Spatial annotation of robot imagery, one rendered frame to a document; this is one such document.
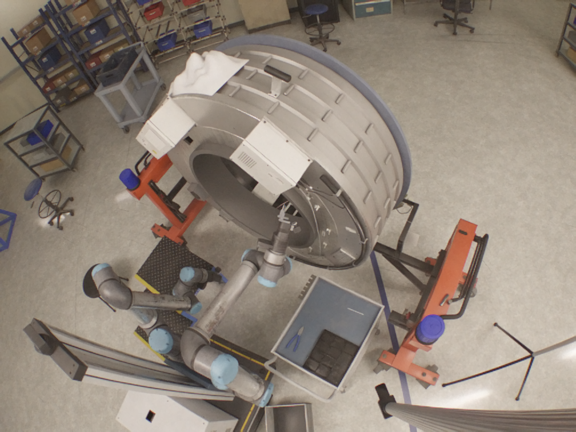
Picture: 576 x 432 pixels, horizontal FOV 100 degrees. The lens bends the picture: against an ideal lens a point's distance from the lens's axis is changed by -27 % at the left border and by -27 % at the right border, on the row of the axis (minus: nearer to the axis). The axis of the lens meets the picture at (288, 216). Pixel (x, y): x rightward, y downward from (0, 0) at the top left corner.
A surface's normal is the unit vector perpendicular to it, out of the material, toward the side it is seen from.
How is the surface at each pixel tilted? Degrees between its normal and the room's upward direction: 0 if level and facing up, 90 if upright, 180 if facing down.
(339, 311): 0
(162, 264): 0
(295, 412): 0
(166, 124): 55
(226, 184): 64
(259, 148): 43
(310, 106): 31
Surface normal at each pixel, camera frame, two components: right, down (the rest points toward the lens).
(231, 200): 0.51, -0.06
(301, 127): 0.29, -0.23
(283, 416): -0.20, -0.52
